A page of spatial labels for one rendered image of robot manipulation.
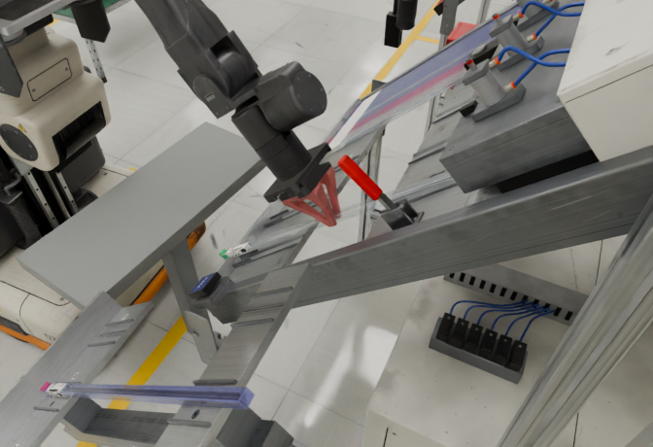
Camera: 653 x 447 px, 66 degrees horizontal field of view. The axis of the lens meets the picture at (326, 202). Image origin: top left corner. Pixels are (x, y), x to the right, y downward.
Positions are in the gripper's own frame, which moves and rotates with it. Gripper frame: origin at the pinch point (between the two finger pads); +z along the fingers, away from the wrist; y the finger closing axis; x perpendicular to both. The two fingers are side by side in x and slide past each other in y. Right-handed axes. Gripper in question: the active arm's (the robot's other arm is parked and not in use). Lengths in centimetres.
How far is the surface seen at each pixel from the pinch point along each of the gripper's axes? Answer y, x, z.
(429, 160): 8.1, -13.5, 0.2
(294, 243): -0.3, 10.2, 2.5
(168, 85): 132, 181, -28
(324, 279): -10.0, -2.4, 2.6
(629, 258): -14.0, -38.3, 1.9
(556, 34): 11.9, -33.1, -7.8
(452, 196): -3.4, -21.1, -0.6
